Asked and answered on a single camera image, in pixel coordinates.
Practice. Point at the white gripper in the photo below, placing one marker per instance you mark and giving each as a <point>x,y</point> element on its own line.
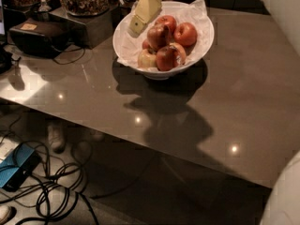
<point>144,12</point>

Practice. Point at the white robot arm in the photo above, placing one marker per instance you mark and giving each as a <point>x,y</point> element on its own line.
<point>283,205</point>

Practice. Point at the red apple back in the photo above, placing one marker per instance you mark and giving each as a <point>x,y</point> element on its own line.
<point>167,20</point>

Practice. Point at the small red apple left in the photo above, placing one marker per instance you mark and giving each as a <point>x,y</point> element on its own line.
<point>145,44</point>

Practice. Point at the red apple right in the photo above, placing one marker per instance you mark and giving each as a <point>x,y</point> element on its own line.
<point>185,34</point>

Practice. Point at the yellow green apple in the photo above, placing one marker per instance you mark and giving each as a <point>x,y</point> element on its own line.
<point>146,59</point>

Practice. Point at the red apple front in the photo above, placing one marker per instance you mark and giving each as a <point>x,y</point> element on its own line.
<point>168,58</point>

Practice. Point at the white paper liner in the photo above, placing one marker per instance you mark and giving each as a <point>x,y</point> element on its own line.
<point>125,47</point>

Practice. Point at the metal scoop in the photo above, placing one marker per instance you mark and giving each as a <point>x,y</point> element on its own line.
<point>44,7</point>

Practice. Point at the black card terminal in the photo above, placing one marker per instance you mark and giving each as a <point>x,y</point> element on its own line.
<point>41,39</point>

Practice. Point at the black device at left edge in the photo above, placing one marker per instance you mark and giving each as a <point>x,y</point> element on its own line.
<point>5,60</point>

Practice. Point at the blue power box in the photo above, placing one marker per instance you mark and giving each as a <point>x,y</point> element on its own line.
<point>17,166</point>

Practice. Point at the white shoe at corner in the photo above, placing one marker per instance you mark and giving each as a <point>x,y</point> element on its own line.
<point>5,214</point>

